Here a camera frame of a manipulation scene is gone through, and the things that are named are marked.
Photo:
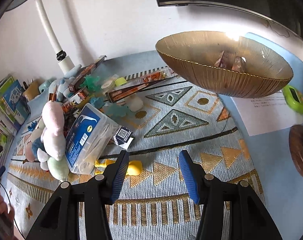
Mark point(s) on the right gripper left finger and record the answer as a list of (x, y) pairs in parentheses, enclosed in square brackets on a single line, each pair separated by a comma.
[(102, 190)]

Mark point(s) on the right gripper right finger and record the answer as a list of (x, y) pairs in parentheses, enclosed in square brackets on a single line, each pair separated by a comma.
[(204, 189)]

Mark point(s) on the yellow toy figure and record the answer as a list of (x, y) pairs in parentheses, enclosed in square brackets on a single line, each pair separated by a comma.
[(135, 167)]

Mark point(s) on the small QR code box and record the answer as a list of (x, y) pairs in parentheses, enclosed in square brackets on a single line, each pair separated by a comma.
[(123, 137)]

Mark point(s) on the blue floss pick box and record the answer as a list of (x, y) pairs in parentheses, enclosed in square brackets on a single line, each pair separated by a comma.
[(87, 139)]

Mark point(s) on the pastel plush toy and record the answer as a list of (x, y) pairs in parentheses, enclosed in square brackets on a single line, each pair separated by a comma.
[(48, 144)]

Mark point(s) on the person's left hand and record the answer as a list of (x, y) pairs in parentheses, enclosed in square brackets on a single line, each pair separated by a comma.
[(7, 215)]

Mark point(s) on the patterned woven table mat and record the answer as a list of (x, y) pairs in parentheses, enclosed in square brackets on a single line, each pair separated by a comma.
[(154, 204)]

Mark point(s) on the stack of books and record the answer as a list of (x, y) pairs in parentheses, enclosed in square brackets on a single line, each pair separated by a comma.
[(13, 106)]

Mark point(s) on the light blue plastic dinosaur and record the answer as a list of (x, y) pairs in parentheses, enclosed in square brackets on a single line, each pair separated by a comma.
[(116, 111)]

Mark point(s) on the blue plastic toy piece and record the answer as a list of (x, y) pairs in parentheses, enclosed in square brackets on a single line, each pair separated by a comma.
[(97, 102)]

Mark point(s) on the white paper sheet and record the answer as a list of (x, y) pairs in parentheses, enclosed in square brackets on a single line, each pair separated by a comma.
[(267, 114)]

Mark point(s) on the white cotton plush ball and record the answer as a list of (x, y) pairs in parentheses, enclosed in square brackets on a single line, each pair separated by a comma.
[(134, 103)]

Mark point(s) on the colourful printed flat box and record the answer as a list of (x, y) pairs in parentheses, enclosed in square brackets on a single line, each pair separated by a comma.
[(75, 100)]

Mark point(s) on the brown pen holder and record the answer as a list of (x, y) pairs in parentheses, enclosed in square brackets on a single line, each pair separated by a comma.
[(33, 90)]

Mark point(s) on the long brown pencil box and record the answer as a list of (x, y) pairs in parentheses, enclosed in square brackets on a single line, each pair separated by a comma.
[(124, 91)]

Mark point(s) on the brown round coaster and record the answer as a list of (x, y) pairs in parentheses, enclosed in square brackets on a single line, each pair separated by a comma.
[(296, 147)]

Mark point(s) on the mint green small device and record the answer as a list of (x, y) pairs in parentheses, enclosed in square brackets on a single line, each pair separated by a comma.
[(45, 85)]

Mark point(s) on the teal plastic dinosaur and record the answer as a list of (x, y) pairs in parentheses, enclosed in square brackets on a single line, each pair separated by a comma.
[(91, 83)]

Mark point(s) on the green tape roll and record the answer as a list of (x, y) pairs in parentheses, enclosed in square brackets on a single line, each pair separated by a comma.
[(120, 81)]

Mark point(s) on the light blue plush toy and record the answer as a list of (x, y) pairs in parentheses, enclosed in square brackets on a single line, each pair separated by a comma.
[(59, 87)]

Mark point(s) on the dark red long box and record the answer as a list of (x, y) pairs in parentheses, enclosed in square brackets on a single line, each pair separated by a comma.
[(80, 78)]

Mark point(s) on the green timer gadget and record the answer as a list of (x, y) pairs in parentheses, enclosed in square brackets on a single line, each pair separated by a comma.
[(293, 98)]

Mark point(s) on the gold ribbed glass bowl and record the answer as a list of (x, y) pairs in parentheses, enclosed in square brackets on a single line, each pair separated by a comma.
[(225, 64)]

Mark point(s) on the white lamp pole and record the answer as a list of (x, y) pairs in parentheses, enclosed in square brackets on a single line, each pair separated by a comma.
[(64, 61)]

